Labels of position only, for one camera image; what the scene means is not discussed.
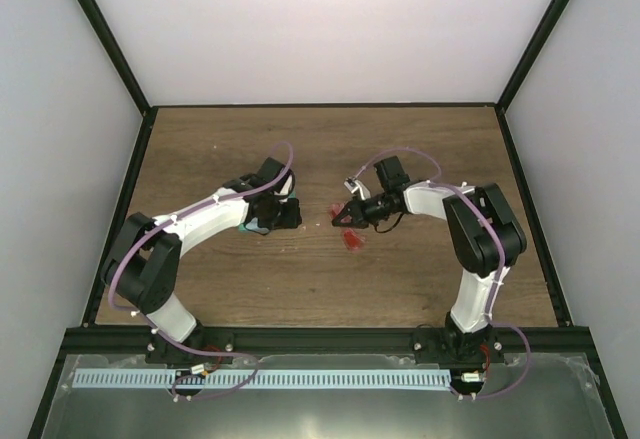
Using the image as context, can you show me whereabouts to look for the metal front plate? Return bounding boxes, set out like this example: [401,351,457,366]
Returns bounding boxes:
[41,354,613,438]

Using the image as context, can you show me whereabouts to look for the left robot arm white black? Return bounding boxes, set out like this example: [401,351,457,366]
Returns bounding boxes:
[101,157,302,363]

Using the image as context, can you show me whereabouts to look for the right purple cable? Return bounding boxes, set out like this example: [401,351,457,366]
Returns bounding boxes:
[353,146,532,402]

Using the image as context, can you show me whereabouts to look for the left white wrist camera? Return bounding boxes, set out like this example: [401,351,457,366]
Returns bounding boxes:
[274,172,296,201]

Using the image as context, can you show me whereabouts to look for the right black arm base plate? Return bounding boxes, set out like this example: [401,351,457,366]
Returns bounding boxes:
[411,328,504,368]

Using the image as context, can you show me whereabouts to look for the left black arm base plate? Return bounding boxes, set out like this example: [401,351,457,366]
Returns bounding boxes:
[146,336,233,366]

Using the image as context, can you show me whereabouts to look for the black aluminium frame rail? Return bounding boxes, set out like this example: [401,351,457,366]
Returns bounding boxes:
[60,325,595,355]

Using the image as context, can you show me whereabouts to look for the teal glasses case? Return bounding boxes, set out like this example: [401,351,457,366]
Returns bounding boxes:
[238,221,271,236]

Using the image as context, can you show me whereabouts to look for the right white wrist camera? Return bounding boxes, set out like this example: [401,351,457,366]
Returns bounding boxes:
[344,177,371,201]

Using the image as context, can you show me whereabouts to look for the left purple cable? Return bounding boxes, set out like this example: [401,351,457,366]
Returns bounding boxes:
[107,139,296,404]

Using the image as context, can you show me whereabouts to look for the light blue slotted cable duct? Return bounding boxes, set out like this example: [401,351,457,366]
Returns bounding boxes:
[72,368,451,391]

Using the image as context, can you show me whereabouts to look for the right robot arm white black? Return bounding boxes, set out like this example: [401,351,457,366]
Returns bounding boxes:
[332,156,527,362]

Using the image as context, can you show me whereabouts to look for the red transparent sunglasses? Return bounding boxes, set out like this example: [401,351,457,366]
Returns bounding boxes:
[329,203,364,252]

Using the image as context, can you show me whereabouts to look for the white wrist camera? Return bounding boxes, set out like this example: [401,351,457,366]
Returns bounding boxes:
[274,172,296,201]
[344,177,371,201]

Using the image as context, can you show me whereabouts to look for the purple cable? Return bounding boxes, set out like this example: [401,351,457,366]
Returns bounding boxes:
[107,139,296,404]
[353,146,532,402]

